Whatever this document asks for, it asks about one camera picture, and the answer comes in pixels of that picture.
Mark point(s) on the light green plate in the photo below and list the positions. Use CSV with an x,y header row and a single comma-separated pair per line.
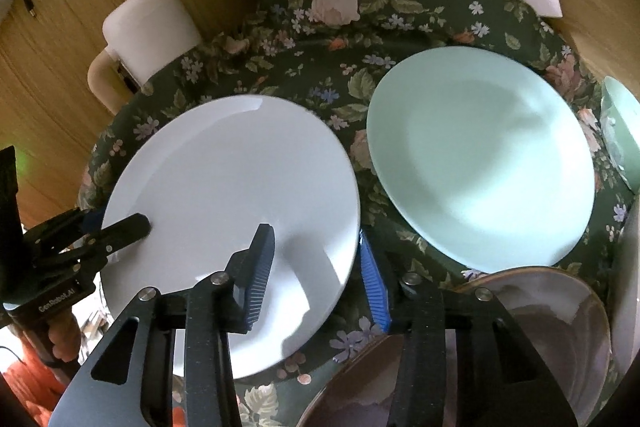
x,y
475,157

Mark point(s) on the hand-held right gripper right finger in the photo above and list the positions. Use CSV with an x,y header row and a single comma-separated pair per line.
x,y
375,287

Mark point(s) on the light green bowl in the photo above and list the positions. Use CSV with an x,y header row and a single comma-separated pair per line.
x,y
622,117

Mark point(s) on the orange cloth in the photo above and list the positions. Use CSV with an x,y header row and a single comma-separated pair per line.
x,y
30,387

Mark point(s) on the grey plate with brown rim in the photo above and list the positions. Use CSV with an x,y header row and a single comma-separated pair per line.
x,y
550,307

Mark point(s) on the dark green floral tablecloth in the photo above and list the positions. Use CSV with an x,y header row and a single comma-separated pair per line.
x,y
325,72

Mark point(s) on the white plate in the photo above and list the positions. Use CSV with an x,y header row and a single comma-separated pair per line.
x,y
225,167

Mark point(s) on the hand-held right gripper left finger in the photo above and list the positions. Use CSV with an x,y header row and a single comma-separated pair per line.
x,y
260,277

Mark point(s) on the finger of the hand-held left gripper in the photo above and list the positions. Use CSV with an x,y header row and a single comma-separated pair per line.
x,y
125,229
60,224

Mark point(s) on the person's left hand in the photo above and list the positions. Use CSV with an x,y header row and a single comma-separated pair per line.
x,y
67,332

